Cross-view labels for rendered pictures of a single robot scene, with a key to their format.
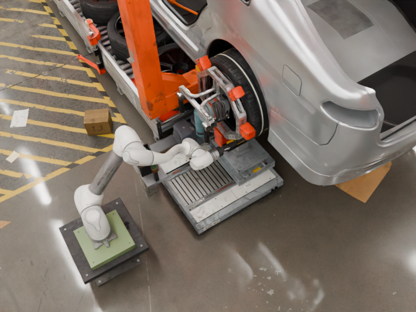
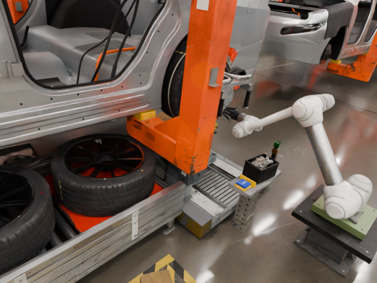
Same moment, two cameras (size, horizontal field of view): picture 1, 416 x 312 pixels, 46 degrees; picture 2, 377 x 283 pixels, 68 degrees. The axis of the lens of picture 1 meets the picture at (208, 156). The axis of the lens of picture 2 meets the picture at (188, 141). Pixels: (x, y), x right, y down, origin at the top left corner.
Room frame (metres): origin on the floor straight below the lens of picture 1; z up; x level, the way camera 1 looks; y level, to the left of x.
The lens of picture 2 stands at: (3.29, 1.80, 1.53)
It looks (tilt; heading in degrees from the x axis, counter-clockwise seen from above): 29 degrees down; 249
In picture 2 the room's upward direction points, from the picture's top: 8 degrees clockwise
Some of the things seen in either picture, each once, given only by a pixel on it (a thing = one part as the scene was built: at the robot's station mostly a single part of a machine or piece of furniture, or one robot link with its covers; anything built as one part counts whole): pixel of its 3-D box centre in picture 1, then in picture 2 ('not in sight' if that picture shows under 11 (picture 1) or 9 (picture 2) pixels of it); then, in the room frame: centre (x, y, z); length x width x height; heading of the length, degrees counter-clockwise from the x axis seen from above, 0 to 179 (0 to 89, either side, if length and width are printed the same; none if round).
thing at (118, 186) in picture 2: (180, 75); (106, 169); (3.25, 0.19, 0.39); 0.66 x 0.66 x 0.24
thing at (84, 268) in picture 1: (106, 246); (335, 231); (1.73, 0.81, 0.15); 0.50 x 0.50 x 0.30; 27
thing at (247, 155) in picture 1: (239, 139); not in sight; (2.52, -0.27, 0.32); 0.40 x 0.30 x 0.28; 29
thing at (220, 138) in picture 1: (226, 134); not in sight; (2.46, -0.16, 0.48); 0.16 x 0.12 x 0.17; 119
